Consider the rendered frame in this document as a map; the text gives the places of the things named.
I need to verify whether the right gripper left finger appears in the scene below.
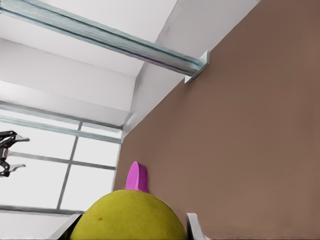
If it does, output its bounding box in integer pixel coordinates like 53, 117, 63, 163
49, 212, 85, 240

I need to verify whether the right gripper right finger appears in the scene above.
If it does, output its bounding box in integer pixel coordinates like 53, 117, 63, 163
186, 212, 209, 240

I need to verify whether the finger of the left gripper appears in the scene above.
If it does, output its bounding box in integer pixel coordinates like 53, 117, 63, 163
14, 134, 31, 144
9, 163, 27, 173

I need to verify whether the yellow-green apple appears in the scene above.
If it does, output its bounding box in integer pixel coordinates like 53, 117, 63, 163
61, 189, 188, 240

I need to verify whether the pink bowl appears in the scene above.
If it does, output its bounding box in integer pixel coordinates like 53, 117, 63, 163
125, 161, 150, 194

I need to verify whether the thin silver frame post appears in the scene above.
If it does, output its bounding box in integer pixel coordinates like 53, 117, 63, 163
56, 120, 84, 211
6, 150, 117, 171

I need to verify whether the silver post foot bracket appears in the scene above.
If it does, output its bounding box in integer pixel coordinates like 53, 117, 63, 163
184, 50, 211, 85

